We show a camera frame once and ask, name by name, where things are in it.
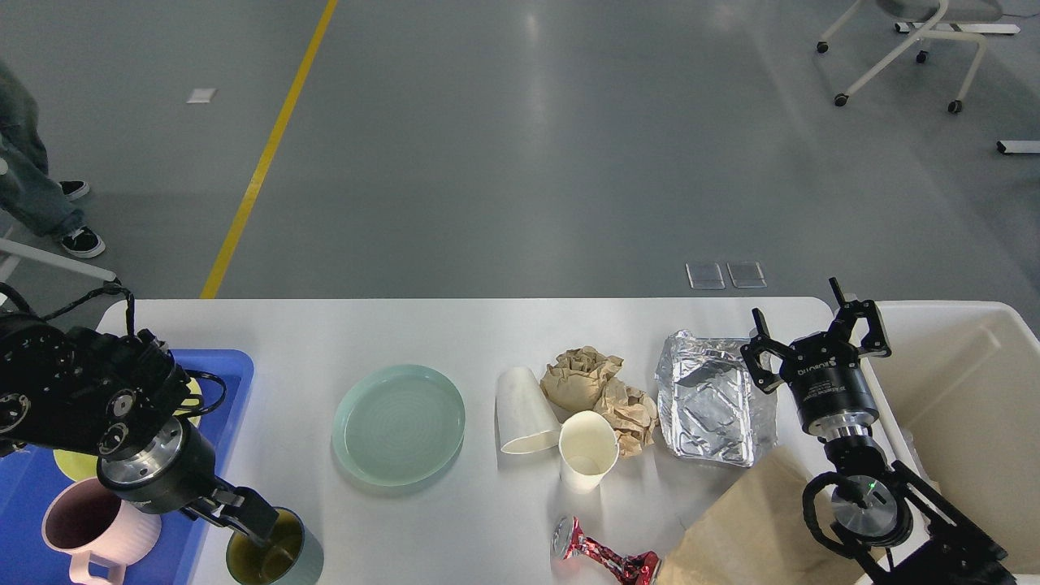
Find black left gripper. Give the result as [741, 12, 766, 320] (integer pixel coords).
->
[97, 416, 279, 546]

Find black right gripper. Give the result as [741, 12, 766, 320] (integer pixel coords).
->
[739, 276, 892, 436]

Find dark teal mug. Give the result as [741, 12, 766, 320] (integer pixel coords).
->
[224, 506, 324, 584]

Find pink mug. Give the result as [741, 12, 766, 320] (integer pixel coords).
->
[41, 478, 161, 584]

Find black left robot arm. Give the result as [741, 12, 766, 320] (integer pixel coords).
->
[1, 282, 279, 545]

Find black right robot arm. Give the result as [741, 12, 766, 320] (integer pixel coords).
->
[740, 278, 1016, 584]

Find right floor outlet cover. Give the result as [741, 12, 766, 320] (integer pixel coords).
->
[726, 262, 768, 289]

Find floor outlet cover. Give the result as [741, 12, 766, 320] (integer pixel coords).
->
[726, 262, 768, 289]
[686, 262, 726, 290]

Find aluminium foil tray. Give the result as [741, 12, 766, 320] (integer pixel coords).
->
[655, 330, 778, 469]

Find left floor outlet cover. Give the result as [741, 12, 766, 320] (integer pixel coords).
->
[686, 262, 726, 290]

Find beige plastic bin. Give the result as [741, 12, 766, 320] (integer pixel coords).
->
[869, 301, 1039, 584]

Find light green plate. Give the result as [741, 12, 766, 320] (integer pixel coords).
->
[331, 364, 467, 488]

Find yellow plate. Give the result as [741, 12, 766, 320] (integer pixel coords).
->
[53, 378, 204, 482]

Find brown paper bag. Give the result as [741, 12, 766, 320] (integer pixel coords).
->
[655, 447, 863, 584]

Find blue plastic tray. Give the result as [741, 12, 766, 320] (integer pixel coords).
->
[1, 349, 255, 584]

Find crumpled brown paper ball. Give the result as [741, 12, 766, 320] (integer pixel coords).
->
[539, 345, 624, 414]

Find upright white paper cup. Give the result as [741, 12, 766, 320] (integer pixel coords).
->
[558, 410, 620, 495]

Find white table foot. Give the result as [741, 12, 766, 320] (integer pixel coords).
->
[996, 139, 1040, 155]

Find crushed red can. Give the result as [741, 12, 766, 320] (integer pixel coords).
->
[551, 515, 661, 584]

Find tipped white paper cup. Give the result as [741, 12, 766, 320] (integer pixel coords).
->
[496, 366, 561, 455]

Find white office chair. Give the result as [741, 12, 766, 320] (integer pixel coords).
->
[833, 1, 1021, 115]

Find white chair base left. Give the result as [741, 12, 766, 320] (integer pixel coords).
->
[1, 210, 119, 283]

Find person in jeans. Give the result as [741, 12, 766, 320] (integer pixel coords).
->
[1, 63, 106, 258]

